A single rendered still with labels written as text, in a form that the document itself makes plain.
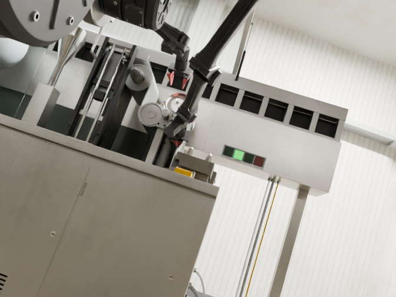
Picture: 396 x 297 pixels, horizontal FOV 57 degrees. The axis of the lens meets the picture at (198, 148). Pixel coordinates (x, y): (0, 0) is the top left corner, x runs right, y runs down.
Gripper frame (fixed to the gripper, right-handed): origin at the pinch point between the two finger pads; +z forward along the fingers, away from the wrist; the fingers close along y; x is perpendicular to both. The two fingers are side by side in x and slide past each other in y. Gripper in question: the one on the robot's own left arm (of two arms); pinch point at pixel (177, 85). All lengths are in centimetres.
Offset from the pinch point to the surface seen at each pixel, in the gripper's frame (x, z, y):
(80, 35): 23, 2, -64
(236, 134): 25, 33, 34
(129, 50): 4.0, -8.0, -27.0
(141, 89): 3.4, 10.3, -18.4
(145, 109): -4.1, 16.0, -12.5
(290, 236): 1, 73, 83
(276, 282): -20, 91, 82
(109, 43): 5.9, -7.5, -38.3
